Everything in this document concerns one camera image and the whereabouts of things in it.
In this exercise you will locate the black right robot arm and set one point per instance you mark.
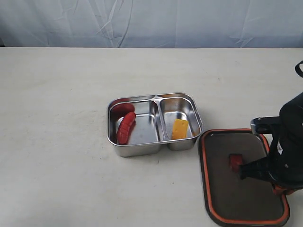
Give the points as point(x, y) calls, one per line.
point(291, 117)

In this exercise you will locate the yellow toy cheese block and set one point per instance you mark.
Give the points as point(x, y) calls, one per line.
point(179, 130)

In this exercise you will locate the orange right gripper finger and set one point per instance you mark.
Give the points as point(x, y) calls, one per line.
point(256, 169)
point(286, 188)

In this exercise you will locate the red toy sausage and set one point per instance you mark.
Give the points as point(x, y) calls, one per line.
point(124, 129)

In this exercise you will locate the blue-grey backdrop cloth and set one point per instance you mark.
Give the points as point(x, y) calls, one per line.
point(152, 23)

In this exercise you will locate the dark transparent box lid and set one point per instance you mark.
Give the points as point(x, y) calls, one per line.
point(229, 200)

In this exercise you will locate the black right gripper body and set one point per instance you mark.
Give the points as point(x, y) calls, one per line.
point(286, 161)

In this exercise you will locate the stainless steel lunch box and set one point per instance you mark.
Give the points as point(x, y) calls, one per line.
point(152, 129)

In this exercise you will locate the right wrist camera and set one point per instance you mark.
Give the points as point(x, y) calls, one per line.
point(265, 125)

